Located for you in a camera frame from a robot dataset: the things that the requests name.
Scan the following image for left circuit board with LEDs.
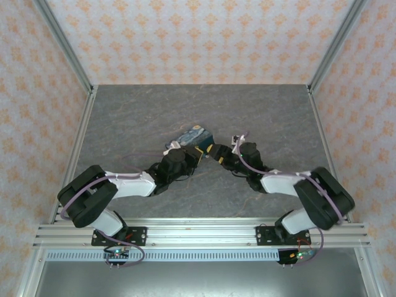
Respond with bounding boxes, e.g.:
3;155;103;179
103;247;131;267

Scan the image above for circuit board with leds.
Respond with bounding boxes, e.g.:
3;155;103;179
277;247;317;266
103;247;131;267

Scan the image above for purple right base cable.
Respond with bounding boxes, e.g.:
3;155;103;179
286;228;325;267

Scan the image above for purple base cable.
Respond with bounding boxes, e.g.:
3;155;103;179
98;232;147;267
286;228;325;267

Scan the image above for blue starry night pouch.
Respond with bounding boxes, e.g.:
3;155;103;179
165;124;216;155

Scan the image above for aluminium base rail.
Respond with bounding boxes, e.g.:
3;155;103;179
32;217;372;249

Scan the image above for aluminium table side rail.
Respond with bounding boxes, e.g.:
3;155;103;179
306;86;355;224
52;86;99;224

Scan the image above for right circuit board with LEDs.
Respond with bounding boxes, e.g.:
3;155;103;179
277;247;317;266

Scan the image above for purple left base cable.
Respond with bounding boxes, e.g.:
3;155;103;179
98;232;147;267

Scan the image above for aluminium frame post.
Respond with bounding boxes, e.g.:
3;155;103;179
32;0;94;94
308;0;369;94

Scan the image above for grey slotted cable duct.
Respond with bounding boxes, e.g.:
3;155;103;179
45;249;310;262

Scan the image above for grey steel lower panel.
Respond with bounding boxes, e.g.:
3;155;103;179
33;260;371;297

